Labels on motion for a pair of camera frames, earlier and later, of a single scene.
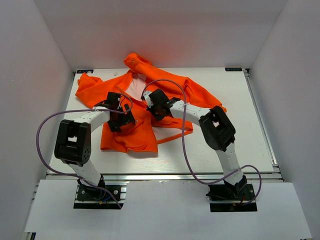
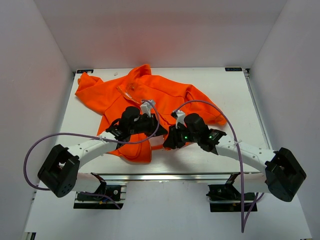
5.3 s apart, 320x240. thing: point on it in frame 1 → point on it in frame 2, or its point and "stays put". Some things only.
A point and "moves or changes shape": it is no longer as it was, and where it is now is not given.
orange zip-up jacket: [145, 133] moves or changes shape
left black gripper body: [121, 119] → [145, 126]
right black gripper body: [155, 111] → [182, 135]
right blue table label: [233, 69] stays put
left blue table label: [87, 71] stays put
